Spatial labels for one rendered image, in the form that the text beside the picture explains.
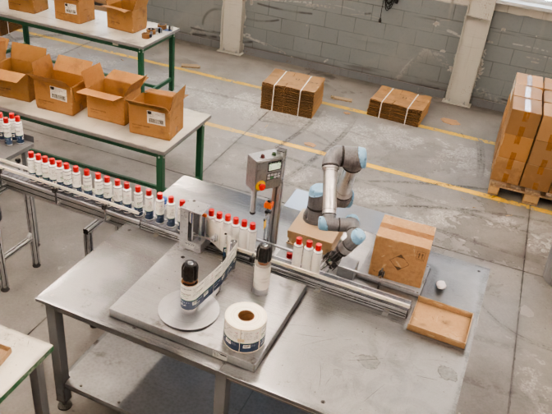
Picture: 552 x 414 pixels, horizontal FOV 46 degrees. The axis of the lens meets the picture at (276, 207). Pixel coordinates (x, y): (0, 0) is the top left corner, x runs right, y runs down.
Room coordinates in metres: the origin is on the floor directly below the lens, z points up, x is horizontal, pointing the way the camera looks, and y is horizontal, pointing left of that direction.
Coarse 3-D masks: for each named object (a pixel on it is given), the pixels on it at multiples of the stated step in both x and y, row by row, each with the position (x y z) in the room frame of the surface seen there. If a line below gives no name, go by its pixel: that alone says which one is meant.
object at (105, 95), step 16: (96, 64) 4.98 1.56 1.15; (96, 80) 4.91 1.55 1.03; (112, 80) 5.00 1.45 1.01; (128, 80) 4.98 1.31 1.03; (144, 80) 4.99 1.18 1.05; (96, 96) 4.60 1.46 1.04; (112, 96) 4.64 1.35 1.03; (128, 96) 4.73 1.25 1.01; (96, 112) 4.74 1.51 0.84; (112, 112) 4.70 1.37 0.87
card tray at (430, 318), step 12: (420, 300) 2.81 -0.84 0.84; (432, 300) 2.79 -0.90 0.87; (420, 312) 2.72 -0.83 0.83; (432, 312) 2.73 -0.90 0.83; (444, 312) 2.74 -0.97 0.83; (456, 312) 2.74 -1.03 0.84; (468, 312) 2.72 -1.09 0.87; (408, 324) 2.57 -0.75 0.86; (420, 324) 2.62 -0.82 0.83; (432, 324) 2.63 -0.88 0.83; (444, 324) 2.64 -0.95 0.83; (456, 324) 2.65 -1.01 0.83; (468, 324) 2.66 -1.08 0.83; (432, 336) 2.53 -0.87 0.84; (444, 336) 2.51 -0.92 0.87; (456, 336) 2.56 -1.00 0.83
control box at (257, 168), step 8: (256, 152) 3.12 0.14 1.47; (264, 152) 3.13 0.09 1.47; (272, 152) 3.14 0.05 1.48; (248, 160) 3.08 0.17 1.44; (256, 160) 3.03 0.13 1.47; (264, 160) 3.05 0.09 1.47; (272, 160) 3.07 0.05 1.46; (248, 168) 3.08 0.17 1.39; (256, 168) 3.02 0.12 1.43; (264, 168) 3.04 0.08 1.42; (248, 176) 3.07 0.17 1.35; (256, 176) 3.02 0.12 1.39; (264, 176) 3.05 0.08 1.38; (280, 176) 3.10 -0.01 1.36; (248, 184) 3.07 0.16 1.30; (256, 184) 3.02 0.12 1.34; (264, 184) 3.05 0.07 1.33; (272, 184) 3.08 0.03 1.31
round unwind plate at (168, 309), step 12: (168, 300) 2.53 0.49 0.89; (180, 300) 2.54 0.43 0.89; (168, 312) 2.44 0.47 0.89; (180, 312) 2.44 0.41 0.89; (204, 312) 2.46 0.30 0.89; (216, 312) 2.47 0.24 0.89; (168, 324) 2.35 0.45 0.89; (180, 324) 2.36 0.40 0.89; (192, 324) 2.37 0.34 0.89; (204, 324) 2.38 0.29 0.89
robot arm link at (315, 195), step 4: (316, 184) 3.42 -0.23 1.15; (320, 184) 3.42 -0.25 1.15; (312, 188) 3.37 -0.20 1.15; (316, 188) 3.37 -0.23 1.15; (320, 188) 3.37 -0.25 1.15; (312, 192) 3.35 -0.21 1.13; (316, 192) 3.33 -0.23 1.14; (320, 192) 3.33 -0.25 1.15; (308, 196) 3.38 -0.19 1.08; (312, 196) 3.34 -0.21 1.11; (316, 196) 3.33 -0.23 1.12; (320, 196) 3.33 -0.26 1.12; (308, 200) 3.37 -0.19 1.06; (312, 200) 3.34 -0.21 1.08; (316, 200) 3.33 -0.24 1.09; (320, 200) 3.33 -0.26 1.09; (308, 204) 3.36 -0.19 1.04; (312, 204) 3.34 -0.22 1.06; (316, 204) 3.33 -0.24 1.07; (320, 204) 3.33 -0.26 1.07; (312, 208) 3.33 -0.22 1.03; (316, 208) 3.33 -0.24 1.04; (320, 208) 3.33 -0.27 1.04
